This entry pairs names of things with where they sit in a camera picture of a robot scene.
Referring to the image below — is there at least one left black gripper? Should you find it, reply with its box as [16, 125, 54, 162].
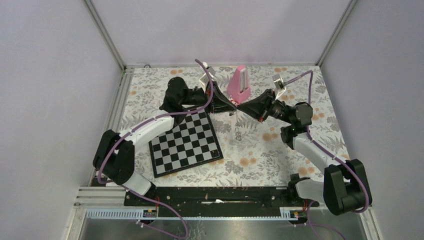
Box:
[180, 80, 237, 116]

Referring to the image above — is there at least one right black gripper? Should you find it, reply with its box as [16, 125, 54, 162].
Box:
[237, 89, 293, 125]

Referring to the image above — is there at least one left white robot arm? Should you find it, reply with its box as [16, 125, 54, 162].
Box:
[92, 77, 237, 206]

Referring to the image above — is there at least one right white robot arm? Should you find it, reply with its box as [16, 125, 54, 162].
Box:
[237, 89, 372, 216]

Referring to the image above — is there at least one pink metronome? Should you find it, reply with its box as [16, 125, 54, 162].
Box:
[227, 65, 251, 104]

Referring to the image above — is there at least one floral table mat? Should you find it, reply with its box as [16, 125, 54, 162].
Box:
[120, 66, 348, 187]

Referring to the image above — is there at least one black white chessboard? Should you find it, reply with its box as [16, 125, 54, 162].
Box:
[148, 110, 224, 178]

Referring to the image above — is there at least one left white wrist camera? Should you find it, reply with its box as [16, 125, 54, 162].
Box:
[198, 61, 216, 92]

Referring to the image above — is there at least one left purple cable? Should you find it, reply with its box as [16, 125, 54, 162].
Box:
[96, 58, 216, 240]

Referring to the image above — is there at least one purple cable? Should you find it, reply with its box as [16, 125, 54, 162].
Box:
[96, 58, 216, 240]
[281, 70, 370, 240]

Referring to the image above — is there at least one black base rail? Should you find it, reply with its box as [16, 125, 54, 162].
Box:
[123, 186, 312, 220]

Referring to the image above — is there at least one white slotted cable duct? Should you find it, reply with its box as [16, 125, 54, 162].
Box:
[86, 207, 299, 222]

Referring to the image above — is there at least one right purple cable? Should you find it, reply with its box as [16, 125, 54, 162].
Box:
[281, 70, 370, 240]

